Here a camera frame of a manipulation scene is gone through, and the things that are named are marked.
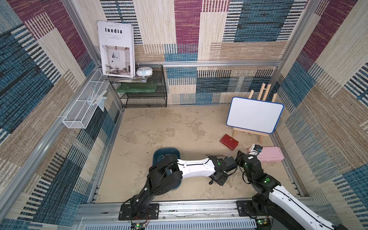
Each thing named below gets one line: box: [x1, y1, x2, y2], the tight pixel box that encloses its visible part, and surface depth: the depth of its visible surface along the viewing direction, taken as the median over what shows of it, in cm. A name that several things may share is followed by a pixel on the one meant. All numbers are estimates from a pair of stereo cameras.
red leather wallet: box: [219, 133, 240, 151], surface depth 101 cm
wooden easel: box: [232, 82, 278, 143], surface depth 89 cm
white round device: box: [136, 66, 153, 77], surface depth 90 cm
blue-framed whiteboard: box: [226, 96, 285, 134], surface depth 91 cm
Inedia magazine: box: [97, 20, 136, 79], surface depth 79 cm
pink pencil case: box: [258, 146, 285, 163], surface depth 91 cm
